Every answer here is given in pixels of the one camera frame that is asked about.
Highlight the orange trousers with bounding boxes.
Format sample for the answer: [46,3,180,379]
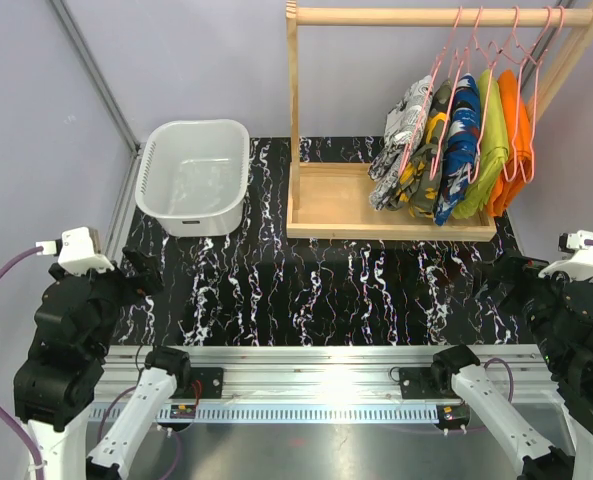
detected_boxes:
[486,70,533,217]

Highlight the pink wire hanger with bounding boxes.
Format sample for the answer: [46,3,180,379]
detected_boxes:
[489,6,553,185]
[430,6,484,180]
[464,5,520,185]
[503,5,566,184]
[398,6,464,176]

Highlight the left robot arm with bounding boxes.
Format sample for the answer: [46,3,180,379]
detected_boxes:
[13,248,193,479]

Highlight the white slotted cable duct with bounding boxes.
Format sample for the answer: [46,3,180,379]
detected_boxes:
[88,403,440,424]

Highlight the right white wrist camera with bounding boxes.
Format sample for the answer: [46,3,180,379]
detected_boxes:
[538,230,593,281]

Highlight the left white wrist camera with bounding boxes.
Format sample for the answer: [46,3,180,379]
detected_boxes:
[35,227,115,276]

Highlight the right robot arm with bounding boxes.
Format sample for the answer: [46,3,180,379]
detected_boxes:
[429,252,593,479]

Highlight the blue patterned trousers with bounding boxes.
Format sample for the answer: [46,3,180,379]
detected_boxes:
[434,73,481,226]

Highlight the camouflage yellow trousers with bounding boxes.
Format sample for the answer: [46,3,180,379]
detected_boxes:
[387,79,452,219]

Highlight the black marble mat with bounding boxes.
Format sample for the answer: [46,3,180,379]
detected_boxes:
[113,138,532,346]

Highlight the white plastic basket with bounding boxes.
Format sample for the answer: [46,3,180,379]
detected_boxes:
[135,119,250,237]

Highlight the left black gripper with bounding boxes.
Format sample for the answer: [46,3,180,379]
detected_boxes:
[74,243,163,356]

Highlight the lime green trousers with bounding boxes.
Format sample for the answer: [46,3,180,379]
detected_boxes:
[452,69,509,219]

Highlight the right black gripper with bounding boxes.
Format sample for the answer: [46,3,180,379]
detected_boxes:
[471,246,589,372]

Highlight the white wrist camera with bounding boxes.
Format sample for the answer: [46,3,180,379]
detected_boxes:
[538,230,593,281]
[35,227,115,276]

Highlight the newspaper print trousers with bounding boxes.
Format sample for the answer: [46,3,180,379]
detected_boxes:
[368,75,432,210]

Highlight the wooden clothes rack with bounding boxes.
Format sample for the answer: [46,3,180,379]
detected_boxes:
[286,1,593,242]

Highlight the aluminium rail frame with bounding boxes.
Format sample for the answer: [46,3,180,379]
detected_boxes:
[45,344,587,406]

